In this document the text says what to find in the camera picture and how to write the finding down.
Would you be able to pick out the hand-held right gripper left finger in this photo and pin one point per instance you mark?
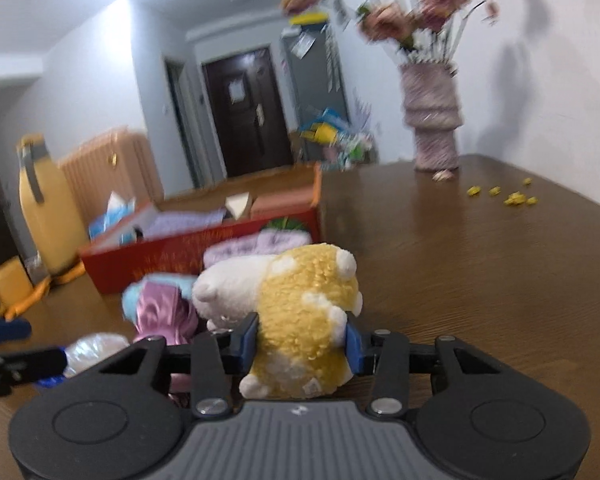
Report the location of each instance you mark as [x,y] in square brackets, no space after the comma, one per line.
[250,340]

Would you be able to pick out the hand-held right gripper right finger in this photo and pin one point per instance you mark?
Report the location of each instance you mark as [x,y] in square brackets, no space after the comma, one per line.
[354,347]

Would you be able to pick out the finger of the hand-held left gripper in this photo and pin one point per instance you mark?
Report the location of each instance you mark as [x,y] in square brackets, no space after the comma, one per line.
[0,330]
[25,362]

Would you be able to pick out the yellow and white plush toy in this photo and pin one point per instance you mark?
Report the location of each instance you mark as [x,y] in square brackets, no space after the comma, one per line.
[300,310]

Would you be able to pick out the pink satin scrunchie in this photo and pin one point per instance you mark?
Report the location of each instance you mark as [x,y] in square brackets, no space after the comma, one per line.
[162,310]

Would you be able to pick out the white and pink headband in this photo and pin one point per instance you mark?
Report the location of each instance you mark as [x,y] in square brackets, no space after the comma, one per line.
[260,247]

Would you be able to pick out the red cardboard box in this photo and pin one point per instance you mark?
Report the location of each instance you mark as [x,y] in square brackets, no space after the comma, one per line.
[180,257]

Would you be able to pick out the white wedge makeup sponge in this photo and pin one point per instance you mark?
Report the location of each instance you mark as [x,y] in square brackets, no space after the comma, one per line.
[240,205]

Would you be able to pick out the purple cloth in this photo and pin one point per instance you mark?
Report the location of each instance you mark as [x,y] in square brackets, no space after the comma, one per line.
[180,222]

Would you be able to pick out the pink and white sponge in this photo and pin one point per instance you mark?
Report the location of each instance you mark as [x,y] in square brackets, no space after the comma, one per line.
[282,205]

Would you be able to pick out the yellow mug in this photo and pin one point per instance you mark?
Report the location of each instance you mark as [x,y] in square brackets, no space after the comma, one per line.
[5,285]

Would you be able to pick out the yellow thermos jug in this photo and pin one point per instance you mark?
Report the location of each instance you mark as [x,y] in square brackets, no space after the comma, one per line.
[47,210]

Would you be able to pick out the blue wet wipes pack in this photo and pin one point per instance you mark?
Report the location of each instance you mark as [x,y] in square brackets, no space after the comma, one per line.
[112,217]

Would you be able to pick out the fallen rose petal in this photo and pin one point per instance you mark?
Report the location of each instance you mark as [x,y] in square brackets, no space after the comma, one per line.
[442,175]

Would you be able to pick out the peach ribbed suitcase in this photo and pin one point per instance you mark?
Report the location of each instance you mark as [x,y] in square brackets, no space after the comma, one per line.
[110,165]

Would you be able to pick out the rack with small bottles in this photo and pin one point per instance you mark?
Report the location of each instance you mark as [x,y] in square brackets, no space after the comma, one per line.
[355,147]

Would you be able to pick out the dark brown entrance door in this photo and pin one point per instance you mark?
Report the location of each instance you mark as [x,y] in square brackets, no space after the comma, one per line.
[245,125]

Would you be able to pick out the yellow watering can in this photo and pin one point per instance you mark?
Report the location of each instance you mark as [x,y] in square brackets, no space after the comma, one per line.
[322,132]

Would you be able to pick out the scattered yellow crumbs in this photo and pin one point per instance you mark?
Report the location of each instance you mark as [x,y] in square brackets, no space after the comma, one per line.
[515,197]

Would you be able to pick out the blue plastic item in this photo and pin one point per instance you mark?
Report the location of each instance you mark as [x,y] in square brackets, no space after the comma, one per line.
[330,117]

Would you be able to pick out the inner room door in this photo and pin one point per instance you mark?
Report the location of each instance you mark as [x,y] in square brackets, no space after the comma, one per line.
[180,115]

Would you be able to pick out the purple dried flowers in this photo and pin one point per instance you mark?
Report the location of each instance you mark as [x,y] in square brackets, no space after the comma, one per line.
[362,110]

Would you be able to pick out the pink textured vase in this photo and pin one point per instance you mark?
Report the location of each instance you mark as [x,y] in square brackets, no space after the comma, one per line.
[432,115]

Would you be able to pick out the paper notice on door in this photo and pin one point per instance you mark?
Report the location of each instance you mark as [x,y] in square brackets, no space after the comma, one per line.
[236,91]

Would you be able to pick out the grey refrigerator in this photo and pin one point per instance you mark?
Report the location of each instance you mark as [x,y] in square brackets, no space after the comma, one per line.
[315,85]

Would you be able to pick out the white folded umbrella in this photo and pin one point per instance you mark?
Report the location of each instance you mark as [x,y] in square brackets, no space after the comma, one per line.
[332,60]

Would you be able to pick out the paper sheet on refrigerator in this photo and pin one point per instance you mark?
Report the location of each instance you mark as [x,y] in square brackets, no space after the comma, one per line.
[302,45]

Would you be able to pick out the yellow box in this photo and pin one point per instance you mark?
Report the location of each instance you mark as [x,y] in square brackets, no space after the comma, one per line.
[307,18]

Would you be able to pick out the dried pink rose bouquet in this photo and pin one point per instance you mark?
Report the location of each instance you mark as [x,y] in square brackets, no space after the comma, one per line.
[390,20]

